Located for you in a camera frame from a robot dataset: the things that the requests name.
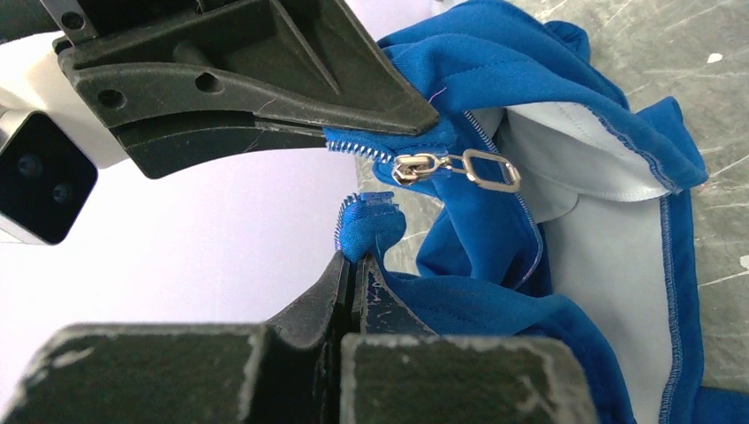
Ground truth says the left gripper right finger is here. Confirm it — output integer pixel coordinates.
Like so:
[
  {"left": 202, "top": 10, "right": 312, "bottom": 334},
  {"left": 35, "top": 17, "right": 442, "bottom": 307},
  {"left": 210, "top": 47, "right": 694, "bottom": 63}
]
[{"left": 340, "top": 256, "right": 597, "bottom": 423}]

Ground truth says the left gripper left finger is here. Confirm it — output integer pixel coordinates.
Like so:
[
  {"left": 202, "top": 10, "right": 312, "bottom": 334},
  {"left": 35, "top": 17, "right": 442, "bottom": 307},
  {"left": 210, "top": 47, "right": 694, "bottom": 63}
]
[{"left": 1, "top": 254, "right": 352, "bottom": 423}]

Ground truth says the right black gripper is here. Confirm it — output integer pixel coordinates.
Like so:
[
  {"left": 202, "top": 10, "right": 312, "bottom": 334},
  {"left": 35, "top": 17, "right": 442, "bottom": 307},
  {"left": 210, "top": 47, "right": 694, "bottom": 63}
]
[{"left": 1, "top": 1, "right": 438, "bottom": 179}]

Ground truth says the blue zip jacket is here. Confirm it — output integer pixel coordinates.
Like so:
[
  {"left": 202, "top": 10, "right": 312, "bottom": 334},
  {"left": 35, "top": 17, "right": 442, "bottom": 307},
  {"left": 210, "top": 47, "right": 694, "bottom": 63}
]
[{"left": 324, "top": 1, "right": 748, "bottom": 423}]

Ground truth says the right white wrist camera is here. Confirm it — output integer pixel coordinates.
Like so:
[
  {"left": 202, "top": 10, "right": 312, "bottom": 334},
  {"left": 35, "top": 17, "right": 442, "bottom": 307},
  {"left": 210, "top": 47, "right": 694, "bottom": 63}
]
[{"left": 1, "top": 32, "right": 126, "bottom": 246}]

